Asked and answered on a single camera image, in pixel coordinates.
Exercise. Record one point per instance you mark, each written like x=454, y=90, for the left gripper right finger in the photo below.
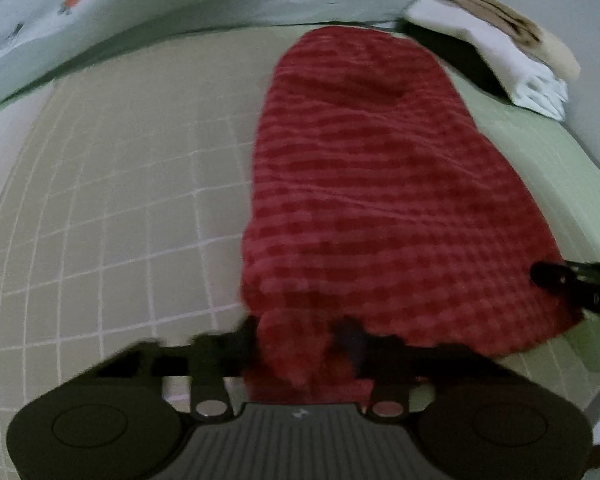
x=381, y=359

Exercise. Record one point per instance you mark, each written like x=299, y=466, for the beige folded garment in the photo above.
x=527, y=35

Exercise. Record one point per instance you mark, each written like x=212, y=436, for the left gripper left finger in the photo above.
x=214, y=358

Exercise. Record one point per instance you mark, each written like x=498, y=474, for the red checkered shirt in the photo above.
x=375, y=197

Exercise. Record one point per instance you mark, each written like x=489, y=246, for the white folded garment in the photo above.
x=527, y=82

